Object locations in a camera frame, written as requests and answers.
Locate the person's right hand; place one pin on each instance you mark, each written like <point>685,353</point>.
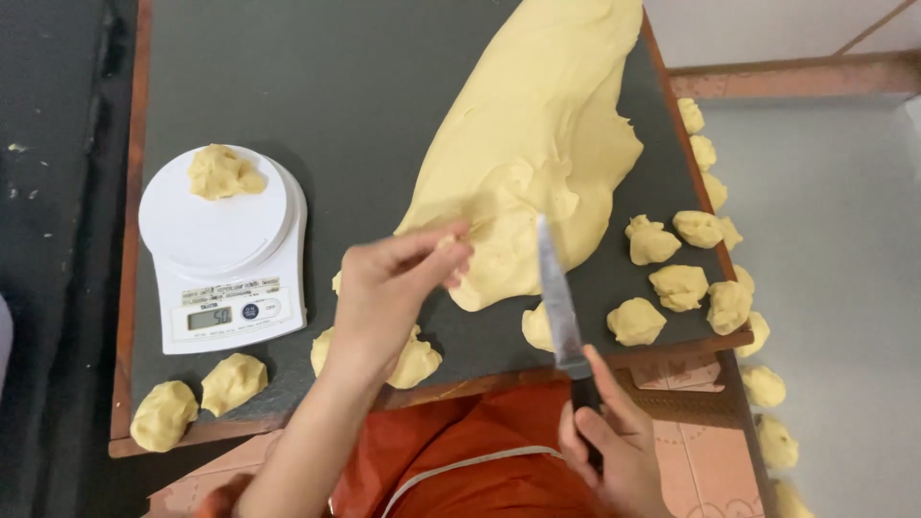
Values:
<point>626,460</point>

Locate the person's left hand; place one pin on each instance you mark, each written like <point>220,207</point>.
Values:
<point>378,302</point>

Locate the person's left fingers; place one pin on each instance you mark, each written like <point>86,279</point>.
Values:
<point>424,241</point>

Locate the small dough bit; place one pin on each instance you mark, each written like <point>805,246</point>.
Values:
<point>447,242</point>

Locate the pale dough portion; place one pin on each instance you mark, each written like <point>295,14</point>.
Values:
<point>234,383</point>
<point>421,363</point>
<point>163,416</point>

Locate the large flattened dough mass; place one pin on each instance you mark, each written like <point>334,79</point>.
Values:
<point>532,129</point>

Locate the white digital kitchen scale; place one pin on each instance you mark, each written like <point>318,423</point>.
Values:
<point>230,244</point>

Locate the ragged dough lump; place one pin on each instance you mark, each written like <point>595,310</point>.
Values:
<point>219,173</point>

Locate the orange apron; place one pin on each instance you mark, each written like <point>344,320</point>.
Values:
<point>482,460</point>

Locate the group of dough balls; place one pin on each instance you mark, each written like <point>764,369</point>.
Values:
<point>680,286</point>

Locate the dark table with wooden frame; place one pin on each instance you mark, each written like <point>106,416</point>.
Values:
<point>360,108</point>

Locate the brown wooden rail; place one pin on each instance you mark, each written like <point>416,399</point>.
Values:
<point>791,75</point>

